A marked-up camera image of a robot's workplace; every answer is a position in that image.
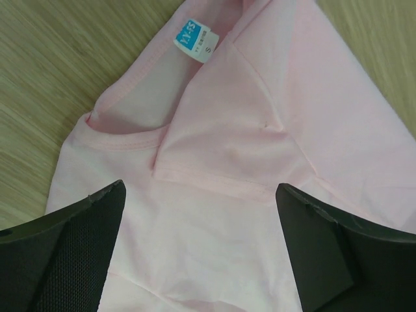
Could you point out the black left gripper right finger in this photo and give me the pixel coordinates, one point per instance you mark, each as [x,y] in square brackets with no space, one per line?
[342,262]

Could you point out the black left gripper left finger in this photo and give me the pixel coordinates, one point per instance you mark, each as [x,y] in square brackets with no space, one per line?
[59,262]

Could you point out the pink t-shirt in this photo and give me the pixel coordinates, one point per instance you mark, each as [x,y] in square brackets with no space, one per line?
[230,99]

